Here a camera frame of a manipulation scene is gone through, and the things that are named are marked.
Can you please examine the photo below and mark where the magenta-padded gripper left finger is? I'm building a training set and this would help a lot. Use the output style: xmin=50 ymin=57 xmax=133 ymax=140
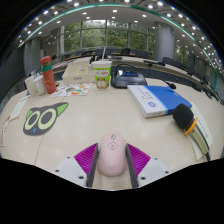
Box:
xmin=53 ymin=142 xmax=100 ymax=188

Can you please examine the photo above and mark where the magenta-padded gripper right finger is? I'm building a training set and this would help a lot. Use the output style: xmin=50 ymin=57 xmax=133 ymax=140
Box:
xmin=124 ymin=143 xmax=171 ymax=189

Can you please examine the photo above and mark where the pink computer mouse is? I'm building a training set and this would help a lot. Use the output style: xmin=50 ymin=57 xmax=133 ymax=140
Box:
xmin=97 ymin=131 xmax=128 ymax=178

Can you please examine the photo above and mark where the black cat-face mouse pad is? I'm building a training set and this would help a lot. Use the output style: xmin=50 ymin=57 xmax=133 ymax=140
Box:
xmin=22 ymin=101 xmax=70 ymax=137

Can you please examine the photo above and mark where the black handheld microphone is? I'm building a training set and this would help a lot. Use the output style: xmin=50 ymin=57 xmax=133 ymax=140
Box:
xmin=172 ymin=103 xmax=212 ymax=163

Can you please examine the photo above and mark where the pale green paper booklet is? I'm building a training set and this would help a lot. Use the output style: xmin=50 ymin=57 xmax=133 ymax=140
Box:
xmin=188 ymin=101 xmax=214 ymax=161

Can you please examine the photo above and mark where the blue and white book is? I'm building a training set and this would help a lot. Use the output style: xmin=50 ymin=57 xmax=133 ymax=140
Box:
xmin=126 ymin=84 xmax=193 ymax=119

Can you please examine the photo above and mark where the red and white leaflet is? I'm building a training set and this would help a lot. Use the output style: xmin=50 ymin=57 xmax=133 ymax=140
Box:
xmin=0 ymin=115 xmax=12 ymax=148

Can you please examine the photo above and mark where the white paper booklet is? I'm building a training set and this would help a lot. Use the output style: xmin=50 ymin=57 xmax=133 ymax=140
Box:
xmin=9 ymin=96 xmax=30 ymax=122

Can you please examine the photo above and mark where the colourful sticker sheet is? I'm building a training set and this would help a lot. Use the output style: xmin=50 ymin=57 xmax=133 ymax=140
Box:
xmin=51 ymin=82 xmax=93 ymax=98

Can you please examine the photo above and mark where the white paper cup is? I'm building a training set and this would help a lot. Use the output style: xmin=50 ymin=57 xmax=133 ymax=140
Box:
xmin=24 ymin=75 xmax=38 ymax=98

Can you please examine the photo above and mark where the black conference microphone unit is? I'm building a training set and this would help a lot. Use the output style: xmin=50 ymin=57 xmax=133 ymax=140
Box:
xmin=110 ymin=63 xmax=178 ymax=90

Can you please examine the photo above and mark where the red thermos bottle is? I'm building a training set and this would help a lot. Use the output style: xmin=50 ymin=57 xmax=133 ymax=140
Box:
xmin=40 ymin=55 xmax=58 ymax=95

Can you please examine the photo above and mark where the beige desk organizer box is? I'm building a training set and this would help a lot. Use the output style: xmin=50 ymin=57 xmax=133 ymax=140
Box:
xmin=61 ymin=62 xmax=98 ymax=85

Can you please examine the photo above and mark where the printed paper cup with straw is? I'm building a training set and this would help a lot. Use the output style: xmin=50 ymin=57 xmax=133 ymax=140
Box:
xmin=91 ymin=46 xmax=113 ymax=90

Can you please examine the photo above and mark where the group of dark chairs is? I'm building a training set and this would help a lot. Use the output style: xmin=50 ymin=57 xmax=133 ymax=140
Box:
xmin=59 ymin=47 xmax=218 ymax=84

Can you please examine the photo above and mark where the curved beige conference desk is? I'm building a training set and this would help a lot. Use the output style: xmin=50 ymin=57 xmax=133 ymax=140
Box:
xmin=53 ymin=55 xmax=221 ymax=101

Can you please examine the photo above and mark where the group of ceiling lights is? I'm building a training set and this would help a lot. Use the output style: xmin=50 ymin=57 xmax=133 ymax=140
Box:
xmin=16 ymin=0 xmax=224 ymax=68

